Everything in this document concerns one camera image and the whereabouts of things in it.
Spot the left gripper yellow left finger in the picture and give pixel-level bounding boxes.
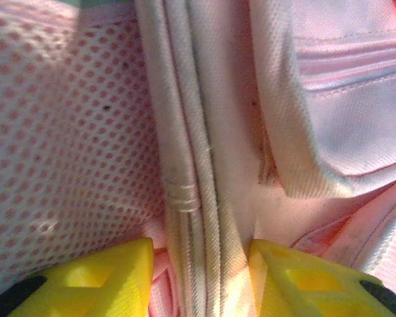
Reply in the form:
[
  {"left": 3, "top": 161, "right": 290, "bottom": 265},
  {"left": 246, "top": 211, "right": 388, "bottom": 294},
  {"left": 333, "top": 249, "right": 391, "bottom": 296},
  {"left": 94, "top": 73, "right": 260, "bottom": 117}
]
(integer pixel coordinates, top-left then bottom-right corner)
[{"left": 0, "top": 236, "right": 156, "bottom": 317}]

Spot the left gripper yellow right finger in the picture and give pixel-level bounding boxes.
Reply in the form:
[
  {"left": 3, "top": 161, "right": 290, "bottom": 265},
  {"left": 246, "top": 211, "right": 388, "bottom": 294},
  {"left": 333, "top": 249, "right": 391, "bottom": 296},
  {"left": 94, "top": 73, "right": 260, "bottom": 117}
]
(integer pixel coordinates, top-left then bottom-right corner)
[{"left": 249, "top": 239, "right": 396, "bottom": 317}]

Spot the pink student backpack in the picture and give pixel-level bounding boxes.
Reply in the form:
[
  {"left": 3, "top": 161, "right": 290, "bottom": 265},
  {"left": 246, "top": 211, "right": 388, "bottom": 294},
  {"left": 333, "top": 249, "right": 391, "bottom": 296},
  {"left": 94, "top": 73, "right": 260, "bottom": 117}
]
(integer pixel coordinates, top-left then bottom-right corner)
[{"left": 0, "top": 0, "right": 396, "bottom": 317}]

